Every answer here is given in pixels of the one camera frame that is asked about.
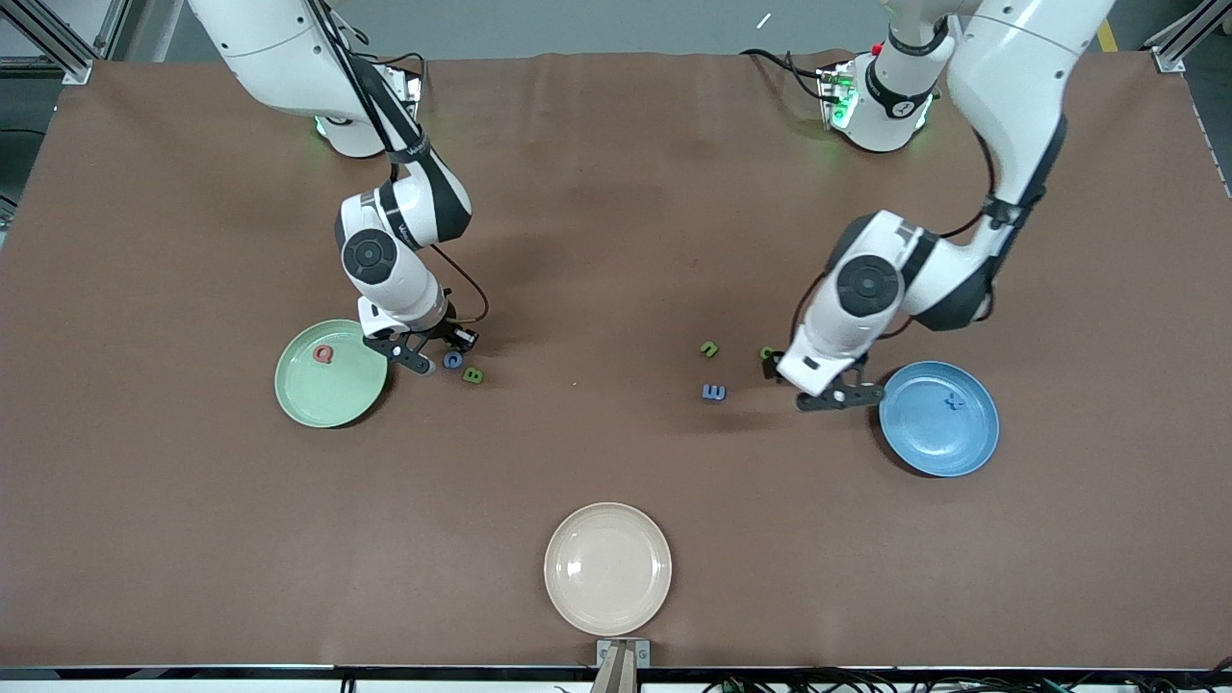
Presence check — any black left arm wrist cable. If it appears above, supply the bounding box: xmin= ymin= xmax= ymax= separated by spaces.
xmin=787 ymin=130 xmax=1002 ymax=357

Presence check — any black left arm base cable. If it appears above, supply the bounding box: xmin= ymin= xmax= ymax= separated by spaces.
xmin=741 ymin=48 xmax=829 ymax=102

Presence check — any beige plate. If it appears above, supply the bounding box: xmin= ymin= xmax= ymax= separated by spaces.
xmin=544 ymin=502 xmax=673 ymax=637

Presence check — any cable bundle below table edge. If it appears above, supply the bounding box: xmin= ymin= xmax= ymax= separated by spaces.
xmin=703 ymin=669 xmax=1232 ymax=693

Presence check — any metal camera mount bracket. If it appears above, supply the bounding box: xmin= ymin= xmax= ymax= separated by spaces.
xmin=589 ymin=638 xmax=651 ymax=693

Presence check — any black right arm wrist cable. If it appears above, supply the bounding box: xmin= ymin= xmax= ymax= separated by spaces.
xmin=308 ymin=0 xmax=490 ymax=328

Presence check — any black arm wrist cable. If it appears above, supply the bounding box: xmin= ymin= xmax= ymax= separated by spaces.
xmin=787 ymin=130 xmax=1002 ymax=357
xmin=308 ymin=0 xmax=490 ymax=328

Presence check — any blue plate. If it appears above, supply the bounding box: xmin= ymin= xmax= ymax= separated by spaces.
xmin=878 ymin=361 xmax=1000 ymax=478

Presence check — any brown table mat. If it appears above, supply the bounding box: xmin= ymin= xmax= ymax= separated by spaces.
xmin=0 ymin=50 xmax=1232 ymax=670

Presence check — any black arm base cable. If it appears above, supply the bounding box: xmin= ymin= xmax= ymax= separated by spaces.
xmin=741 ymin=48 xmax=829 ymax=102
xmin=371 ymin=48 xmax=426 ymax=97

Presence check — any light green plate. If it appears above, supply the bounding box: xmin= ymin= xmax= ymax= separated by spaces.
xmin=274 ymin=320 xmax=390 ymax=429

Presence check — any aluminium frame profile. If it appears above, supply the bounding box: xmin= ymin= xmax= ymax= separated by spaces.
xmin=0 ymin=0 xmax=131 ymax=86
xmin=1150 ymin=0 xmax=1232 ymax=73

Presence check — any black right arm base cable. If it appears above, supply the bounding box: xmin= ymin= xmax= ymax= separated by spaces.
xmin=371 ymin=48 xmax=426 ymax=97

